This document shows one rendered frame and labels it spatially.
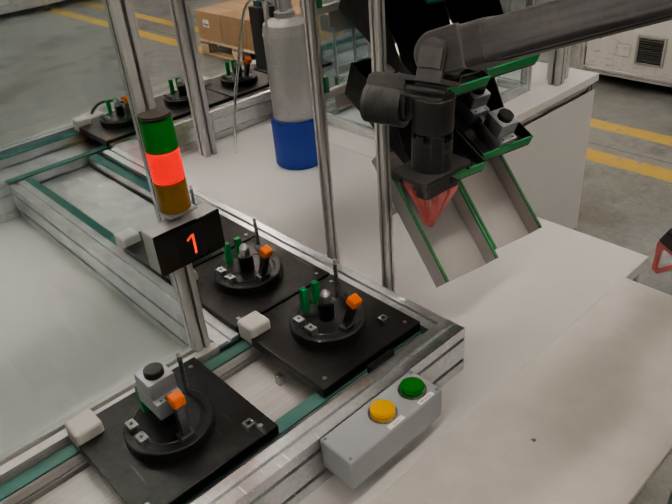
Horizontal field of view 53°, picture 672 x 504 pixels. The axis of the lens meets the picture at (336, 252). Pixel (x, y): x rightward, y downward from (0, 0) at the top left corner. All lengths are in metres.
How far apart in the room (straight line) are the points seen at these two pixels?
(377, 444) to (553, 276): 0.69
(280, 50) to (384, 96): 1.07
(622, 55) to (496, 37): 4.48
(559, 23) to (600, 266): 0.86
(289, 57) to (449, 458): 1.24
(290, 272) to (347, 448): 0.48
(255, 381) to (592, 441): 0.58
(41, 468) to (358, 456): 0.49
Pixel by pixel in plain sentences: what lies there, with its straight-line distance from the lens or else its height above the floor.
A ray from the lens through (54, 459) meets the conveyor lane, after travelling 1.18.
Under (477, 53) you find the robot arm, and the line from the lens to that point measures 0.89.
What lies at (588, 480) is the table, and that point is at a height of 0.86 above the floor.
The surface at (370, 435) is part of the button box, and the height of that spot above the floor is 0.96.
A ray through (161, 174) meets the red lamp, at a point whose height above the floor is 1.33.
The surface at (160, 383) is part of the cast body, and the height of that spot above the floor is 1.08.
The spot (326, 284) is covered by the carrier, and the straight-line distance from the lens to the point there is 1.36.
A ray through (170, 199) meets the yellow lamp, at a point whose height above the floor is 1.29.
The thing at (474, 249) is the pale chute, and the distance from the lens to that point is 1.37.
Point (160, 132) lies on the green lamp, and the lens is 1.01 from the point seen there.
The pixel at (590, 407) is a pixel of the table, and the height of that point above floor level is 0.86.
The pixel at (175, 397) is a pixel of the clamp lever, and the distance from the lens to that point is 1.01.
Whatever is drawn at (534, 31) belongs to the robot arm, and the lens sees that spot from 0.89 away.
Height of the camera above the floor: 1.74
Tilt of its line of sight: 32 degrees down
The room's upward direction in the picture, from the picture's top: 5 degrees counter-clockwise
